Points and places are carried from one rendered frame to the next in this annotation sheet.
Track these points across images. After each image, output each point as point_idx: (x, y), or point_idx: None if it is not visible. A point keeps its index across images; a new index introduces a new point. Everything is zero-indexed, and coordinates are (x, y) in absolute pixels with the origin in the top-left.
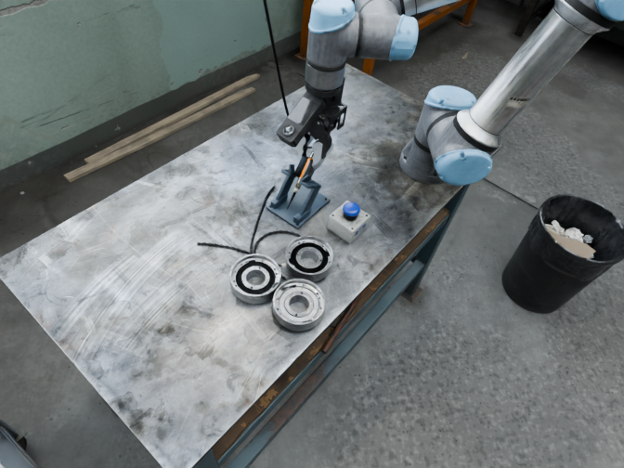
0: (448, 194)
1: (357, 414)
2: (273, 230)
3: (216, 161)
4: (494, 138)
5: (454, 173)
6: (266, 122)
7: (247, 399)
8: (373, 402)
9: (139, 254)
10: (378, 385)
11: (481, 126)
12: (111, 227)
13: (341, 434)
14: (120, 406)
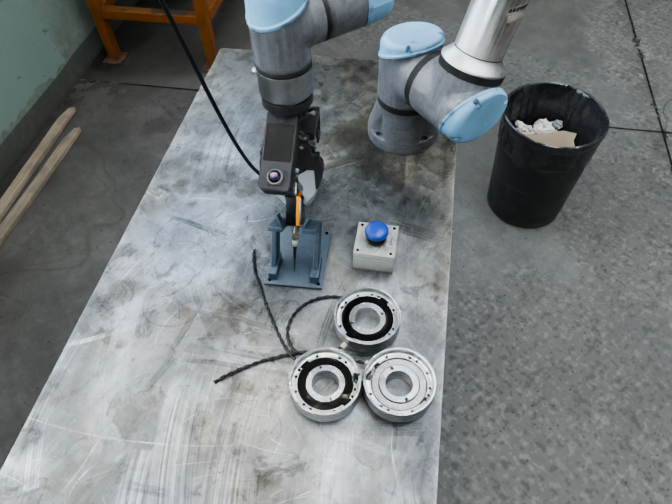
0: (450, 153)
1: (445, 443)
2: (294, 308)
3: (155, 257)
4: (501, 66)
5: (470, 127)
6: (181, 171)
7: None
8: (452, 419)
9: (149, 444)
10: (445, 398)
11: (483, 59)
12: (80, 430)
13: (442, 476)
14: None
